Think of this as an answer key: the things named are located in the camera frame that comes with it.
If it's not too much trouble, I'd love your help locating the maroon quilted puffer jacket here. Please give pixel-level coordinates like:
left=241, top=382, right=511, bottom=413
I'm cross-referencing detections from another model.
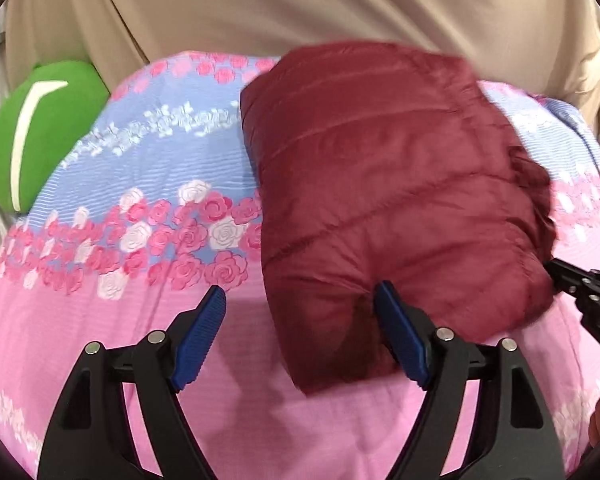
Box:
left=240, top=42, right=555, bottom=394

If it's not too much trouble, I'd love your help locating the pink blue floral bedsheet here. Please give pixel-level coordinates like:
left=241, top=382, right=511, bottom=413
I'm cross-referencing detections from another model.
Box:
left=0, top=50, right=600, bottom=480

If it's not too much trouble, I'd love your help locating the beige curtain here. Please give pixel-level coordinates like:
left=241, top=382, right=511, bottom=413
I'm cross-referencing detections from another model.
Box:
left=6, top=0, right=600, bottom=116

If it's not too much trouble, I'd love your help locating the green plush pillow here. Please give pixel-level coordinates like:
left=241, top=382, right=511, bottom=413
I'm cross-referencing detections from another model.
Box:
left=0, top=60, right=109, bottom=214

